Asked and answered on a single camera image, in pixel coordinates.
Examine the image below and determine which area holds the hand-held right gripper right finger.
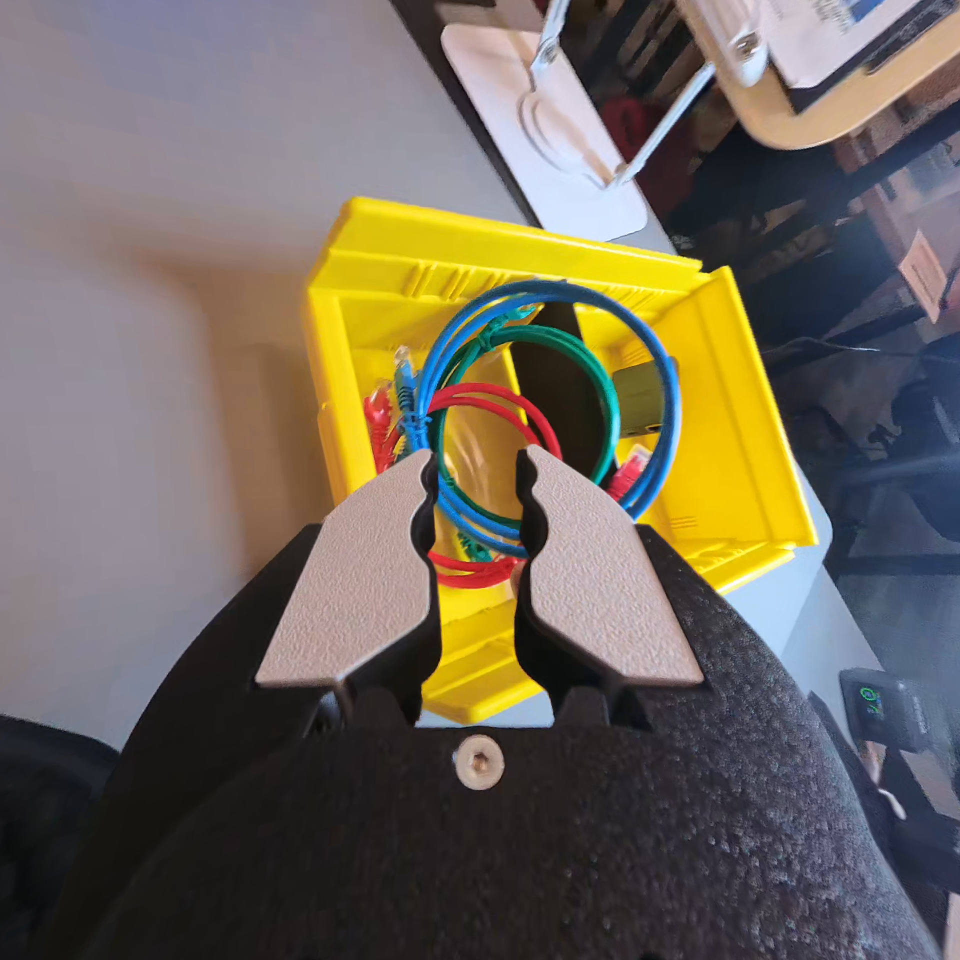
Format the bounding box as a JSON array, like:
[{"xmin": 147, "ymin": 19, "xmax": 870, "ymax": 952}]
[{"xmin": 515, "ymin": 446, "xmax": 705, "ymax": 714}]

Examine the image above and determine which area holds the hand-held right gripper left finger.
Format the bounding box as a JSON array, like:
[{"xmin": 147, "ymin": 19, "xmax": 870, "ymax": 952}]
[{"xmin": 255, "ymin": 450, "xmax": 442, "ymax": 714}]

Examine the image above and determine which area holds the red ethernet cable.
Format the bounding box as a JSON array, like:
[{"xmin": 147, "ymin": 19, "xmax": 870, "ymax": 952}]
[{"xmin": 363, "ymin": 378, "xmax": 654, "ymax": 590}]

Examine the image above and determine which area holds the green ethernet cable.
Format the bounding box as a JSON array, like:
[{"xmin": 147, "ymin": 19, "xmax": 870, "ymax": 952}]
[{"xmin": 431, "ymin": 303, "xmax": 627, "ymax": 564}]

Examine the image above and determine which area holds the blue ethernet cable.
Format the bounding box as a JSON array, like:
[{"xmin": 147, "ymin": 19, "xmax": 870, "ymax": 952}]
[{"xmin": 393, "ymin": 279, "xmax": 682, "ymax": 560}]

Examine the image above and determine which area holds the black ethernet adapter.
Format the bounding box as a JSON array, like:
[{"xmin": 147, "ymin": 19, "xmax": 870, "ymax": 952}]
[{"xmin": 611, "ymin": 362, "xmax": 671, "ymax": 440}]

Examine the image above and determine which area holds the yellow plastic bin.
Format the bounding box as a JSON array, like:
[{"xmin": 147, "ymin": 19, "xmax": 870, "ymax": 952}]
[{"xmin": 303, "ymin": 196, "xmax": 820, "ymax": 725}]

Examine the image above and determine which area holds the black bin divider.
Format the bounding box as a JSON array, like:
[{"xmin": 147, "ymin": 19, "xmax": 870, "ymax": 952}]
[{"xmin": 513, "ymin": 300, "xmax": 612, "ymax": 489}]

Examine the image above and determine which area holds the black device green display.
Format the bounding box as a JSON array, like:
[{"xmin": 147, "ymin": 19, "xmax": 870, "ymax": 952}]
[{"xmin": 838, "ymin": 666, "xmax": 950, "ymax": 760}]

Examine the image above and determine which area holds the black chair armrest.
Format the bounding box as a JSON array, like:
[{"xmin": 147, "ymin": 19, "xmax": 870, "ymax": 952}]
[{"xmin": 0, "ymin": 712, "xmax": 121, "ymax": 960}]

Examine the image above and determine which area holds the white paper label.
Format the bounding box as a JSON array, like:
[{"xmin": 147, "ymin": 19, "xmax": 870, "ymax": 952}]
[{"xmin": 898, "ymin": 228, "xmax": 957, "ymax": 320}]

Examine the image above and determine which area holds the rounded wooden board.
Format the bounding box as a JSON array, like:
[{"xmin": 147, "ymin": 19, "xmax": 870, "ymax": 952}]
[{"xmin": 675, "ymin": 0, "xmax": 960, "ymax": 151}]

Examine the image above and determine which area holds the printed instruction poster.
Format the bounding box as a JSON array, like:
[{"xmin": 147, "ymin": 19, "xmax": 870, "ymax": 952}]
[{"xmin": 750, "ymin": 0, "xmax": 942, "ymax": 91}]

